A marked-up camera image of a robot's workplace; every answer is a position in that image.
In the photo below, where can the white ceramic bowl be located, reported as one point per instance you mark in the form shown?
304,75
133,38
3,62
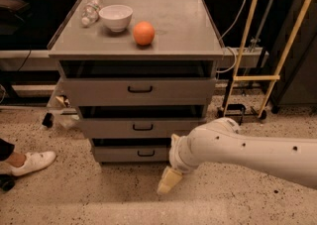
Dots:
116,17

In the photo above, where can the clear plastic bin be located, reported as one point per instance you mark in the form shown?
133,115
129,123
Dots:
59,106

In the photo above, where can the grey top drawer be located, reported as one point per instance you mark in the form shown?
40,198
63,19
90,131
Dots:
138,91

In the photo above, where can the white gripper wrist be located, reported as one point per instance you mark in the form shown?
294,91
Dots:
175,159

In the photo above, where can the grey bottom drawer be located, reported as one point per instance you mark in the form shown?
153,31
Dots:
139,154

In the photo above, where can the black chair caster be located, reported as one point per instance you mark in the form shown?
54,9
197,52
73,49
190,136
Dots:
7,182

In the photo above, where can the yellow frame cart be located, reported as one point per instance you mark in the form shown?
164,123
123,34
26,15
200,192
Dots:
243,51

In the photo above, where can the black trouser leg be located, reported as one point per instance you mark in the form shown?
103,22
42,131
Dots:
6,150

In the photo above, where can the grey drawer cabinet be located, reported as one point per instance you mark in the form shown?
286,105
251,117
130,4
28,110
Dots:
185,46

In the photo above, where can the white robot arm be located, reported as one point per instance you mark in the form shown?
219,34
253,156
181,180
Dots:
220,141

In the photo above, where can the grey drawer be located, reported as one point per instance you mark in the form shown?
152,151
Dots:
139,154
136,128
138,91

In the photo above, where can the orange fruit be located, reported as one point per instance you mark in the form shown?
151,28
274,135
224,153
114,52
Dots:
143,33

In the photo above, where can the white sneaker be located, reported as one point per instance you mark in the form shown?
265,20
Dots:
34,162

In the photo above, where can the dark bag on shelf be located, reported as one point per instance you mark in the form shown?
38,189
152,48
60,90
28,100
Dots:
13,15

